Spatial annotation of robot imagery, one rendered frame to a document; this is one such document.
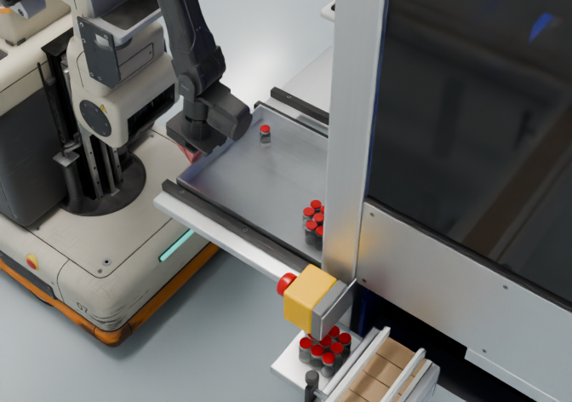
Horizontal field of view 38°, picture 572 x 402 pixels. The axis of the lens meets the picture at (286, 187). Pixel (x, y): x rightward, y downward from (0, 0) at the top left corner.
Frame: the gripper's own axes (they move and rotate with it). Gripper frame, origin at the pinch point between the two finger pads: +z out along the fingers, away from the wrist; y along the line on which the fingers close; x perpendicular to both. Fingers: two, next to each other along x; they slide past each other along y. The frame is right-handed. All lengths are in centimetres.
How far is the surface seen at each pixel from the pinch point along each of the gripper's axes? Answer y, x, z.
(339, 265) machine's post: 39.1, -12.3, -18.9
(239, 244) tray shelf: 18.8, -9.0, 0.3
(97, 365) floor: -17, -14, 96
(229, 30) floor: -85, 128, 106
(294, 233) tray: 25.3, -1.3, -1.2
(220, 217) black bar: 12.9, -7.5, -0.8
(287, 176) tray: 15.8, 9.5, 0.4
